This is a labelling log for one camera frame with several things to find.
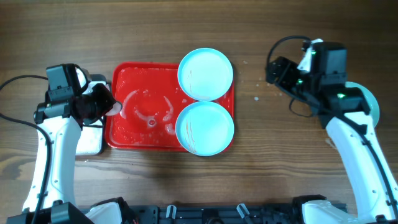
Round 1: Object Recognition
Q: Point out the pink green sponge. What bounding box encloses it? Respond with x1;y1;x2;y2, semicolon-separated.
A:
106;101;123;116

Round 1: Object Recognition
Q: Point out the light blue plate top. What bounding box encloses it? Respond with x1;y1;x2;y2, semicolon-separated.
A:
177;48;234;101

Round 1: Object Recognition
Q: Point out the light blue plate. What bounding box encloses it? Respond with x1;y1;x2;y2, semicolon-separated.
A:
177;48;234;101
345;82;380;127
175;101;234;157

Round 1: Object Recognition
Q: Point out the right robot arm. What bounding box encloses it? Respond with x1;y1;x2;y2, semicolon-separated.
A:
265;35;397;223

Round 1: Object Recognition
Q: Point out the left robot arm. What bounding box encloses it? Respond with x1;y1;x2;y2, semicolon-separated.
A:
7;63;134;223

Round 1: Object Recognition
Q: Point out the black soapy water tray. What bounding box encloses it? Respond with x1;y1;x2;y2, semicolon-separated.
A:
76;74;107;156

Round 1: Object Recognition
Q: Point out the red plastic tray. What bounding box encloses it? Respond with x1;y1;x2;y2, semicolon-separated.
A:
104;62;234;152

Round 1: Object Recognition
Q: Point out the light blue plate bottom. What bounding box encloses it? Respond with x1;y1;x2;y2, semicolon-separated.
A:
175;101;234;157

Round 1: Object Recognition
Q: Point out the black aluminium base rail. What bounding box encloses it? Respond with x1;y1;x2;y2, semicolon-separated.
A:
72;202;348;224

